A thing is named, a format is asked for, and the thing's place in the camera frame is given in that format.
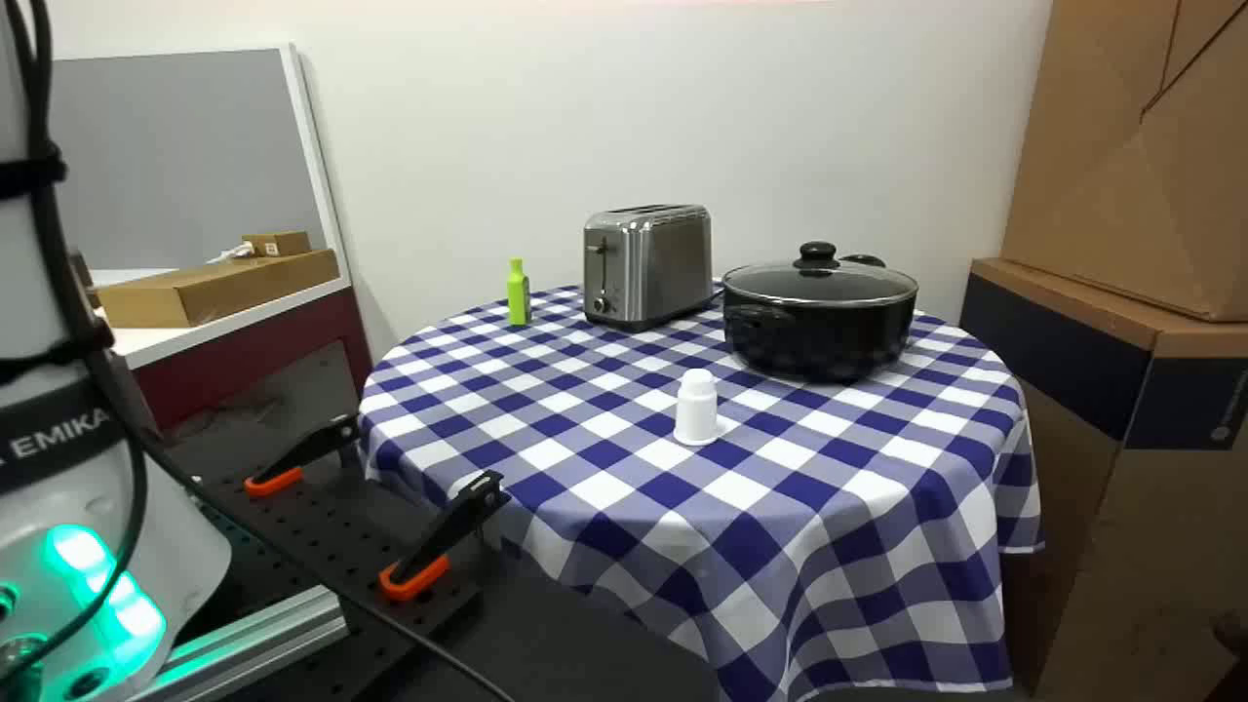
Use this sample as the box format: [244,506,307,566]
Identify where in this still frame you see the small white plastic bottle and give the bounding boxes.
[672,367,727,447]

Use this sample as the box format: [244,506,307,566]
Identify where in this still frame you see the silver two-slot toaster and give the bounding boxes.
[581,200,723,333]

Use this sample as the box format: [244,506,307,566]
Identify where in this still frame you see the small cardboard piece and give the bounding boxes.
[205,232,317,267]

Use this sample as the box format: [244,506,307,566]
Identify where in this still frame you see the small green bottle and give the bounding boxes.
[504,252,536,333]

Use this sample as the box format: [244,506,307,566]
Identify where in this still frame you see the thin black floor cable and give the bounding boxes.
[324,585,523,702]

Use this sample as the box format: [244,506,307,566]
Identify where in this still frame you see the aluminium extrusion rail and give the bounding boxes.
[133,583,351,702]

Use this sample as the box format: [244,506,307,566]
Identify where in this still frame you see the flat long cardboard box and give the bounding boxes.
[95,245,342,333]

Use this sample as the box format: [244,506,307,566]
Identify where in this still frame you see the black perforated breadboard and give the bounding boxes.
[152,381,528,702]

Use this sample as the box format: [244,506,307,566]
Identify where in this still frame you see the cardboard box dark blue band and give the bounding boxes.
[957,252,1248,702]

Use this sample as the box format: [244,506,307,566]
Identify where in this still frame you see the black cooking pot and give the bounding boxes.
[718,277,926,388]

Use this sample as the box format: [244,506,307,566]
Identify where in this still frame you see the glass pot lid black knob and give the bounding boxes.
[723,239,920,312]

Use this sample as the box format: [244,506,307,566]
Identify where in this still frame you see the white top dark red cabinet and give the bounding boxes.
[86,260,380,432]

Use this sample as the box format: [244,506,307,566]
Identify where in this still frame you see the black cable bundle on arm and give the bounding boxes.
[0,0,152,687]

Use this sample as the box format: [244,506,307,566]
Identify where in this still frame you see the blue white checkered tablecloth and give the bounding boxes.
[355,281,1046,702]

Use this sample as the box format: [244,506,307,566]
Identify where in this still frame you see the grey panel white frame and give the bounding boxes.
[47,43,355,285]

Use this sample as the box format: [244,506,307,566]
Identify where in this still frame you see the black clamp orange tips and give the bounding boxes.
[240,410,365,505]
[376,468,513,609]

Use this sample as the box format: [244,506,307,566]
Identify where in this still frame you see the large plain cardboard box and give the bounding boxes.
[997,0,1248,328]

